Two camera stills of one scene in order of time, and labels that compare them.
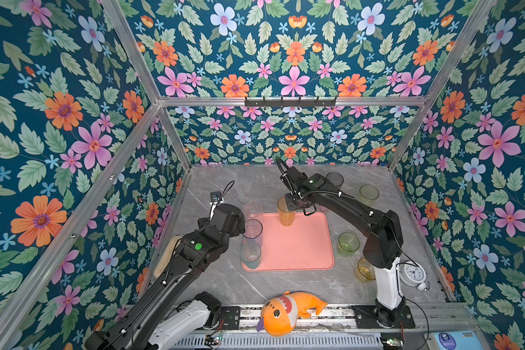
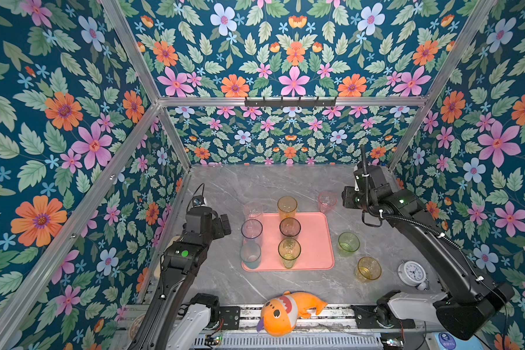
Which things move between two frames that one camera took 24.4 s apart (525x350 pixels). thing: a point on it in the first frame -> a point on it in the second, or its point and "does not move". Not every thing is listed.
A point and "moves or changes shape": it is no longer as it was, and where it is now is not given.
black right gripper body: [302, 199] -> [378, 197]
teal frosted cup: [250, 254] does not move
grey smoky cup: [336, 179] -> [289, 227]
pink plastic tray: [305, 245] does not move
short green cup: [348, 242] does not move
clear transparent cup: [252, 210] does not move
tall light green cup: [368, 194] moves or changes shape
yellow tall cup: [286, 217] does not move
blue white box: [455, 340] does not move
